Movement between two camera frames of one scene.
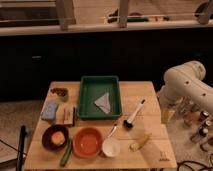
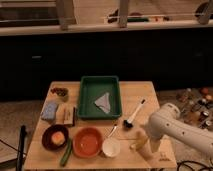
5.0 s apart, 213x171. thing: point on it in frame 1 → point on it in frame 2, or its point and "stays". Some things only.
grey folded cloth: (104, 102) stays
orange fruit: (58, 138) stays
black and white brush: (128, 123) stays
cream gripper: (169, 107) → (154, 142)
